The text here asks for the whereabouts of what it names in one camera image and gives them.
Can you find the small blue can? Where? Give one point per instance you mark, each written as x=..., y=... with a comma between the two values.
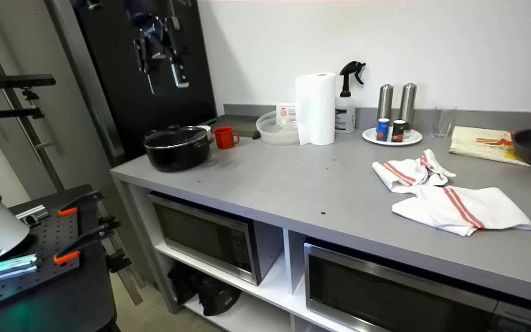
x=382, y=130

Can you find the small silver metal block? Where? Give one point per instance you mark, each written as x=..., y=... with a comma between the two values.
x=32, y=215

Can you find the grey counter white shelf cabinet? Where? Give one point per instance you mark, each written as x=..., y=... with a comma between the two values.
x=340, y=191

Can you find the spray bottle black trigger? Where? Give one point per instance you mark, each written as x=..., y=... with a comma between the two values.
x=346, y=110

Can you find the white round plate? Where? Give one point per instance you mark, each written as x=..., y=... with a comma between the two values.
x=410, y=139

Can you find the black perforated work table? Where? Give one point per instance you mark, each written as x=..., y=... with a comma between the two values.
x=51, y=270

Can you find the black clamp orange tip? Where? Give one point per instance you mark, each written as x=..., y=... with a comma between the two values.
x=82, y=202
x=84, y=241

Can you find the red mug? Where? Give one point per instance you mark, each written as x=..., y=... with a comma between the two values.
x=224, y=138

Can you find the grey metal rail frame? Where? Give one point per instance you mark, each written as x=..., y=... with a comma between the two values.
x=17, y=104

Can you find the black cooking pot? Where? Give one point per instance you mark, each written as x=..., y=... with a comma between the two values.
x=176, y=154

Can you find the white box red print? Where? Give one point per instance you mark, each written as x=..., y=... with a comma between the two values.
x=287, y=114

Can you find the black backdrop panel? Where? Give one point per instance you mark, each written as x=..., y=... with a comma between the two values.
x=148, y=104

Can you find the teal light bar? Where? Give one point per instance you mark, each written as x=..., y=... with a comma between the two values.
x=5, y=268

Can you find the crumpled red striped towel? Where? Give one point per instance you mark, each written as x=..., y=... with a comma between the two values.
x=410, y=171

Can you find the large steel microwave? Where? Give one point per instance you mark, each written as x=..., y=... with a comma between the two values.
x=401, y=298

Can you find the small dark red can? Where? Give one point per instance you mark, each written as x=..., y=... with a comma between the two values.
x=399, y=132

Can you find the steel shaker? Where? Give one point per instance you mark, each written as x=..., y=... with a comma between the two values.
x=386, y=102
x=408, y=102

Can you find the clear drinking glass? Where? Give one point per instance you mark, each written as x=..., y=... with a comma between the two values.
x=443, y=123

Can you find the white paper towel roll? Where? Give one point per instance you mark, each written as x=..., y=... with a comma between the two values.
x=316, y=110

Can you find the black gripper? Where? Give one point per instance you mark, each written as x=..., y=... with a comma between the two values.
x=163, y=58

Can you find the black camera bar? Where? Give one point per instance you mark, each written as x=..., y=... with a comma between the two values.
x=21, y=82

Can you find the small steel microwave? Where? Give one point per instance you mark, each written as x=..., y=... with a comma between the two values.
x=207, y=235

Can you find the clear plastic container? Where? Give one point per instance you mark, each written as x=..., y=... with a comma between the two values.
x=276, y=132

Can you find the flat red striped towel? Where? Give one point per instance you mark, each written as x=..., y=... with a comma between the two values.
x=462, y=211

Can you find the black bag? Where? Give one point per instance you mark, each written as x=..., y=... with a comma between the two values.
x=207, y=292

